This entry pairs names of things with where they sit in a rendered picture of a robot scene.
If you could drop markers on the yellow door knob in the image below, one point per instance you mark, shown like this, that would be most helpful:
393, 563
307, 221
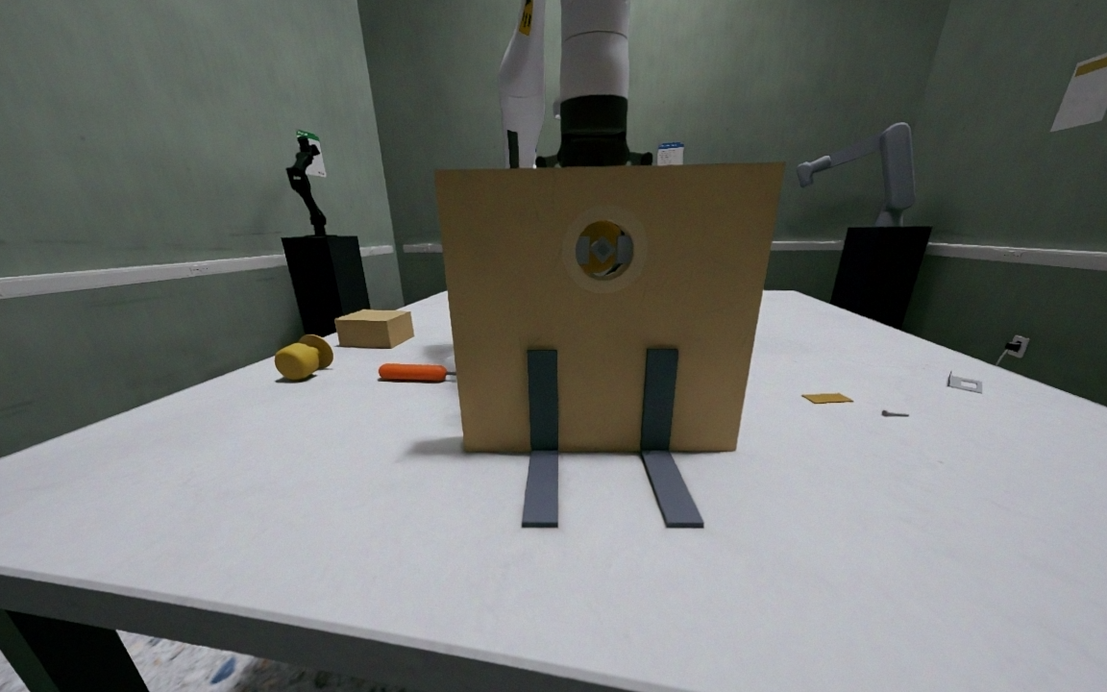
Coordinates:
298, 360

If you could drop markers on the tan cardboard box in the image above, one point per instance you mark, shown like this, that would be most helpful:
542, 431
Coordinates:
384, 329

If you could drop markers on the tan wooden door panel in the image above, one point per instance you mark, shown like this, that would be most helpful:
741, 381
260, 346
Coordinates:
701, 240

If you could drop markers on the orange-handled screwdriver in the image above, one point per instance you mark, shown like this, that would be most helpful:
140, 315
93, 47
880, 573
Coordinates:
416, 372

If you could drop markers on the tan rectangular plate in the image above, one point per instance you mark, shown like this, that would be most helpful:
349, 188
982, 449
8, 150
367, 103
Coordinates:
827, 398

